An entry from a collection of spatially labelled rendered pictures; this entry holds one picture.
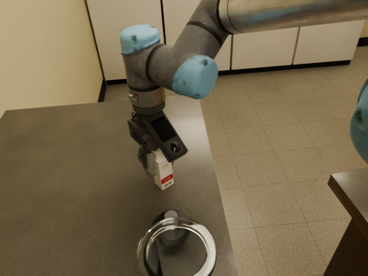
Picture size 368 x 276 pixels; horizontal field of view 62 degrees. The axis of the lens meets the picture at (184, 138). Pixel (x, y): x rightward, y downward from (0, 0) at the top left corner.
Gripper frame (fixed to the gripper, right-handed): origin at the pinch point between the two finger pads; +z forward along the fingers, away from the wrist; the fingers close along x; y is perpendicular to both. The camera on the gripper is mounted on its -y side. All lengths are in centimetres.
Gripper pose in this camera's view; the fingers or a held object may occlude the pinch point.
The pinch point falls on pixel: (162, 170)
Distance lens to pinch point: 78.6
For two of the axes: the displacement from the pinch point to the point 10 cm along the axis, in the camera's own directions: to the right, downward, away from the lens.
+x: -7.8, 4.3, -4.5
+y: -6.2, -4.8, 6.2
